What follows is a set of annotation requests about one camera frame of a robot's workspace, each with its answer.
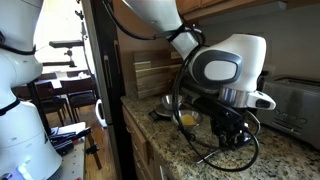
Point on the yellow sugar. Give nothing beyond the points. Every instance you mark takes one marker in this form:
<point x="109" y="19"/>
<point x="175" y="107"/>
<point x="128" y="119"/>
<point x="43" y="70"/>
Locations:
<point x="189" y="120"/>

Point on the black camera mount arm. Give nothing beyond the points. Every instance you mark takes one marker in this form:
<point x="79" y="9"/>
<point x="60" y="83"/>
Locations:
<point x="56" y="63"/>

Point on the black clamp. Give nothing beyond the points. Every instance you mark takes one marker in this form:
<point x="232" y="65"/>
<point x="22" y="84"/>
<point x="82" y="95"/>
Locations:
<point x="93" y="150"/>

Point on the wooden upper cabinet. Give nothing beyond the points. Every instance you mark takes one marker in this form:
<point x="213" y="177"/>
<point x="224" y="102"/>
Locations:
<point x="233" y="5"/>

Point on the dark wooden cutting board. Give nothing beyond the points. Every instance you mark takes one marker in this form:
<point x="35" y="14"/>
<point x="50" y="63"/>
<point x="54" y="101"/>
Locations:
<point x="150" y="75"/>

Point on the wooden lower cabinet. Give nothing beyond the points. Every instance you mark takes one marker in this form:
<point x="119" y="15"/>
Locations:
<point x="136" y="140"/>

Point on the dark dining table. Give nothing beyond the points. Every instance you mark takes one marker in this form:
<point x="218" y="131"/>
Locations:
<point x="50" y="78"/>

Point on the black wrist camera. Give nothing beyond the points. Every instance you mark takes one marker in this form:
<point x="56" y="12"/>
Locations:
<point x="216" y="106"/>

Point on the black stereo camera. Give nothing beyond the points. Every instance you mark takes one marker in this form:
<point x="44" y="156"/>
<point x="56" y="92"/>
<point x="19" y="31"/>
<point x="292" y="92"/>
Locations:
<point x="66" y="43"/>

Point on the black tool case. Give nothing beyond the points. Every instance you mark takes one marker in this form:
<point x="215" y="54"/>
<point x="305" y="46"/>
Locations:
<point x="65" y="143"/>

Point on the wooden cabinet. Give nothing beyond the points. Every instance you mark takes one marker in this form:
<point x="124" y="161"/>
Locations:
<point x="136" y="140"/>
<point x="233" y="5"/>

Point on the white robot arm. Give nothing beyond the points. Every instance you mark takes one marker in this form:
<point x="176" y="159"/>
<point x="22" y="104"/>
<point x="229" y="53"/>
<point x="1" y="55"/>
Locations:
<point x="233" y="56"/>

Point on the small steel bowl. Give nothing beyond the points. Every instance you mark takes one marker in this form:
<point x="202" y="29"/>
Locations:
<point x="168" y="101"/>

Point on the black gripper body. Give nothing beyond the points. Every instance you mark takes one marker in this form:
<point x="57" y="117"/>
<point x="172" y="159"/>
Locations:
<point x="230" y="125"/>

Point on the black refrigerator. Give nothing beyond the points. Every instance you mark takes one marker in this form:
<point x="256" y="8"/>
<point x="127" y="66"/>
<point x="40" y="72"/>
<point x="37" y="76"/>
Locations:
<point x="116" y="133"/>

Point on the black kitchen scale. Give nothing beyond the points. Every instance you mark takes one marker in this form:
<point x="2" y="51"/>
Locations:
<point x="156" y="115"/>

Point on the white wall outlet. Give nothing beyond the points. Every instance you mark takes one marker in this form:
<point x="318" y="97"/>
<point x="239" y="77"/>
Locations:
<point x="270" y="70"/>

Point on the stainless steel toaster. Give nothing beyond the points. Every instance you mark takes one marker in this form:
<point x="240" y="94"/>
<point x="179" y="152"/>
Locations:
<point x="293" y="110"/>

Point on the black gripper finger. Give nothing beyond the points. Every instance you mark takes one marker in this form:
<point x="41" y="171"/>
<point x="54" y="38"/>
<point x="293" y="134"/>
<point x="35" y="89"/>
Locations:
<point x="243" y="138"/>
<point x="226" y="140"/>

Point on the stainless steel dishwasher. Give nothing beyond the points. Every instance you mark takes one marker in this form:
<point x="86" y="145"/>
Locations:
<point x="162" y="171"/>

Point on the dark dining chair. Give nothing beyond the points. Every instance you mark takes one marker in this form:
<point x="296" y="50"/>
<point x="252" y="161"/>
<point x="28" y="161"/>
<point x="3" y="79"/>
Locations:
<point x="50" y="100"/>
<point x="80" y="96"/>

